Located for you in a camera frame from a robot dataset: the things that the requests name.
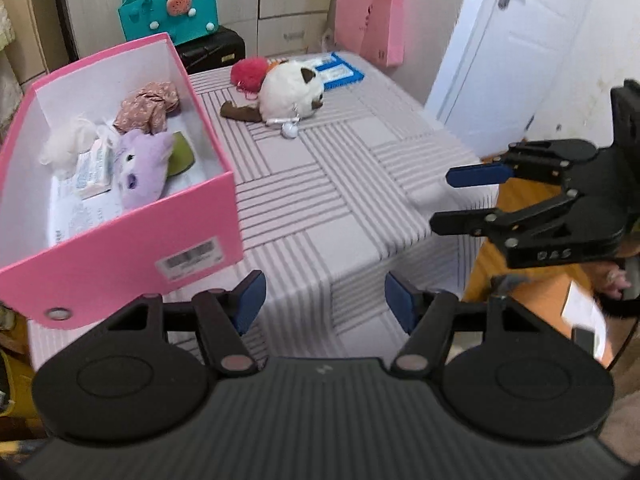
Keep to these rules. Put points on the striped table cloth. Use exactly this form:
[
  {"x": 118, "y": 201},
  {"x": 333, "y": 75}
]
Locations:
[{"x": 325, "y": 216}]

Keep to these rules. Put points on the white fluffy pompom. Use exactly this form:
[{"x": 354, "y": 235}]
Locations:
[{"x": 65, "y": 144}]

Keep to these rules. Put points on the pink storage box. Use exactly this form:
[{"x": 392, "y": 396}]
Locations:
[{"x": 67, "y": 262}]

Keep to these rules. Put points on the green round puff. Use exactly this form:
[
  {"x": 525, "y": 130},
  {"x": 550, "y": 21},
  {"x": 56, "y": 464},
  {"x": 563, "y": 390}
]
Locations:
[{"x": 181, "y": 158}]

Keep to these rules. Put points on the blue white wipes pack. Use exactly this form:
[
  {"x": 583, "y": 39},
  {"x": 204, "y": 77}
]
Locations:
[{"x": 334, "y": 71}]

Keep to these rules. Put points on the pink floral scrunchie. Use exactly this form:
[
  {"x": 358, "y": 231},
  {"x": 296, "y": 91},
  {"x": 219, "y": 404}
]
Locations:
[{"x": 148, "y": 108}]

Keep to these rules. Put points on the purple plush toy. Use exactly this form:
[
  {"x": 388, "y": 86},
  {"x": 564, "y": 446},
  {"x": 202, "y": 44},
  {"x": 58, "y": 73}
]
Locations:
[{"x": 141, "y": 167}]

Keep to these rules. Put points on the teal felt handbag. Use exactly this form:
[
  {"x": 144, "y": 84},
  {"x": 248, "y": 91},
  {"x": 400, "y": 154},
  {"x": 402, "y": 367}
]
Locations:
[{"x": 182, "y": 20}]

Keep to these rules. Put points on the red fluffy pompom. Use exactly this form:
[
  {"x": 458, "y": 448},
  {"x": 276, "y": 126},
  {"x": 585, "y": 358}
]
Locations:
[{"x": 249, "y": 73}]

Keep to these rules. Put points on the person's right hand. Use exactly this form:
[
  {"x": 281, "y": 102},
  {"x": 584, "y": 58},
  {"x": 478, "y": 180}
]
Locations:
[{"x": 613, "y": 279}]

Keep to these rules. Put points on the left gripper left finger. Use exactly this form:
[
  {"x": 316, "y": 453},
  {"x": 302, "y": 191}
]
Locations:
[{"x": 217, "y": 317}]

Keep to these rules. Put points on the white cat plush toy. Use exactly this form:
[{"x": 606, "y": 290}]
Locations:
[{"x": 290, "y": 93}]

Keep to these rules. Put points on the white wardrobe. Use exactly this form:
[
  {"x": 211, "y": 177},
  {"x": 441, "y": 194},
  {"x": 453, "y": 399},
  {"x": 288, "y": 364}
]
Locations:
[{"x": 268, "y": 27}]

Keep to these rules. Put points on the pink paper bag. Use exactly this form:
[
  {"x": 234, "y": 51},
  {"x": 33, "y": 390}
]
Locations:
[{"x": 373, "y": 29}]

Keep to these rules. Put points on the white door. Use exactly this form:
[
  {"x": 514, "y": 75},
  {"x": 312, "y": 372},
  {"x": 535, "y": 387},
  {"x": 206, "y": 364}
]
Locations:
[{"x": 499, "y": 66}]

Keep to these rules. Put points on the black suitcase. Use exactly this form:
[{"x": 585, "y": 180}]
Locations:
[{"x": 218, "y": 49}]

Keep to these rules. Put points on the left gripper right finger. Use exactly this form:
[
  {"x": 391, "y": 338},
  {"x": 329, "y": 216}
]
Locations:
[{"x": 431, "y": 318}]

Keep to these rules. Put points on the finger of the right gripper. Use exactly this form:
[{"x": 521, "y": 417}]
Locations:
[
  {"x": 480, "y": 174},
  {"x": 480, "y": 222}
]

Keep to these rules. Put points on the white tissue pack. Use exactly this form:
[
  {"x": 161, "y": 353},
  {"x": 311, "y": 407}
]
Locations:
[{"x": 94, "y": 170}]

